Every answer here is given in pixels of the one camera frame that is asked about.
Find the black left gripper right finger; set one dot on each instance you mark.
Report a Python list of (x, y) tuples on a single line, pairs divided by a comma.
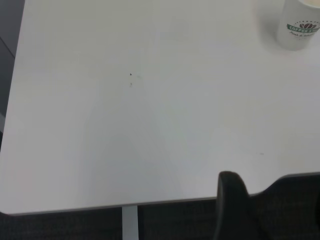
[(292, 212)]

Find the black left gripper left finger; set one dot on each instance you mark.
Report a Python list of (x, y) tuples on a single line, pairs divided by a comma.
[(232, 205)]

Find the white paper coffee cup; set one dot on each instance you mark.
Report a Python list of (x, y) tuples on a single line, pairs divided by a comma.
[(295, 15)]

